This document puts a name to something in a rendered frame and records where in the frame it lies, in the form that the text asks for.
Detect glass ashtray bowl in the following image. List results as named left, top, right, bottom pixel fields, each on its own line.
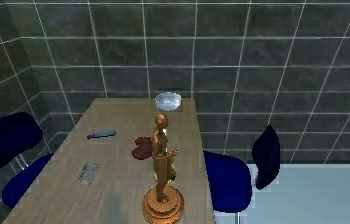
left=155, top=91, right=183, bottom=112

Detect bronze figure statue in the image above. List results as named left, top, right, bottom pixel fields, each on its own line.
left=141, top=112, right=186, bottom=224

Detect dark red round object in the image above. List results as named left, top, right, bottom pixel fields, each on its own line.
left=131, top=136, right=154, bottom=161

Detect yellow small object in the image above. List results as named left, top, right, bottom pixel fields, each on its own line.
left=152, top=155, right=178, bottom=184

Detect blue flat elongated object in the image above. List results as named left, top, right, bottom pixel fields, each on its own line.
left=86, top=129, right=117, bottom=140

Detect dark blue chair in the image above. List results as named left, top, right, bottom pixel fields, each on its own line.
left=203, top=124, right=281, bottom=224
left=0, top=111, right=56, bottom=210

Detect wooden table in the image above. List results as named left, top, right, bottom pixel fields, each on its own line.
left=1, top=97, right=216, bottom=224

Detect grey flat rectangular object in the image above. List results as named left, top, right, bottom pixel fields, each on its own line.
left=78, top=162, right=101, bottom=186

